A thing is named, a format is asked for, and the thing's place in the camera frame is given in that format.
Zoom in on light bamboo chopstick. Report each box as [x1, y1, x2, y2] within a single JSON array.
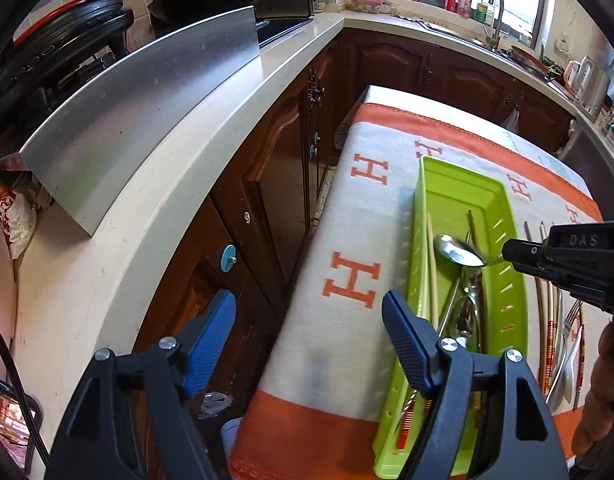
[[540, 281, 559, 394], [523, 220, 547, 392]]

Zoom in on large steel spoon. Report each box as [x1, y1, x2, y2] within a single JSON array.
[[433, 234, 504, 268]]

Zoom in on light wooden chopstick red end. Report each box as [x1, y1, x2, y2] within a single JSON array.
[[396, 214, 439, 450]]

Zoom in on small steel spoon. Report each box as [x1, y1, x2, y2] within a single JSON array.
[[448, 296, 480, 348], [438, 271, 482, 338]]

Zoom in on white ceramic soup spoon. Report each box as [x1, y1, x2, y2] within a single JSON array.
[[547, 327, 583, 414]]

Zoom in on chrome kitchen faucet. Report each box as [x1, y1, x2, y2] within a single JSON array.
[[483, 0, 505, 51]]

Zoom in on dark wooden kitchen cabinets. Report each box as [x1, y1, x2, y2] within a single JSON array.
[[131, 27, 576, 480]]

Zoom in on person's right hand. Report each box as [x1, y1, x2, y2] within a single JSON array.
[[572, 322, 614, 456]]

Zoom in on lime green plastic utensil tray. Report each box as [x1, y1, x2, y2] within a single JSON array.
[[371, 155, 531, 480]]

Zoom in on white orange H-pattern cloth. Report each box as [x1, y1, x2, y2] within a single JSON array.
[[229, 94, 601, 479]]

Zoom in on white electric kettle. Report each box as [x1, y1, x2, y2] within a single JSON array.
[[563, 55, 610, 120]]

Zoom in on steel splash guard panel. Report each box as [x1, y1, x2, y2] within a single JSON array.
[[19, 6, 259, 235]]

